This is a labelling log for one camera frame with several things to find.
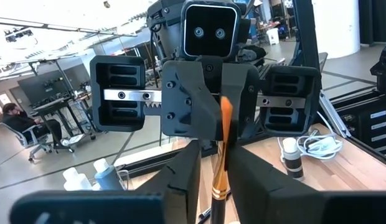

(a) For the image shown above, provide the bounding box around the black office desk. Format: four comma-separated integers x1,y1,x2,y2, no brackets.
31,93,97,153

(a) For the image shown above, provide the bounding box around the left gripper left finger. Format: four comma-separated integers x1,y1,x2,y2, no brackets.
9,139,202,224

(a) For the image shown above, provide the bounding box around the white coiled cable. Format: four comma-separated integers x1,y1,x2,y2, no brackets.
276,111,345,161

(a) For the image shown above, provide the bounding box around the small grey-brown paint bottle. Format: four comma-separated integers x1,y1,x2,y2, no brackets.
281,137,305,182

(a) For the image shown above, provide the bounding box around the grey office chair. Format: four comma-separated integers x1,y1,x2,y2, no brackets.
0,122,54,162

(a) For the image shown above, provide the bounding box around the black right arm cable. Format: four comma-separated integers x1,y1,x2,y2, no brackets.
149,27,164,90

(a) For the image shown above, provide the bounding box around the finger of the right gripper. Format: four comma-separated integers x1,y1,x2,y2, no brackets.
143,60,224,140
222,63,260,141

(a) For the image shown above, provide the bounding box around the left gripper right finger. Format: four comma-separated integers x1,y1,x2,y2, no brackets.
228,145,386,224

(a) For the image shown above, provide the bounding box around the large black wall screen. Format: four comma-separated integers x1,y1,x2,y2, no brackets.
17,63,91,105

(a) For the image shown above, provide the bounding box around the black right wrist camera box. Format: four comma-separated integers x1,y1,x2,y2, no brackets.
180,0,242,60

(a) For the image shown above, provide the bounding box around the large teal paint bottle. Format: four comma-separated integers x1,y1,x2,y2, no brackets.
93,157,124,191

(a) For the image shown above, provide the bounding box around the large white paint bottle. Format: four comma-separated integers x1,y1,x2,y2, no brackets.
62,167,93,191

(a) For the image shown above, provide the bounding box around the long black paintbrush silver ferrule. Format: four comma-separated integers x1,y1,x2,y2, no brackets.
197,205,214,224

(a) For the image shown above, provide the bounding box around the black drawer cabinet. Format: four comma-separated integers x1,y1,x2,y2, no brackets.
332,93,386,156

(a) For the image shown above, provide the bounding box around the person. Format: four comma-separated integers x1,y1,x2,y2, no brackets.
1,101,71,147

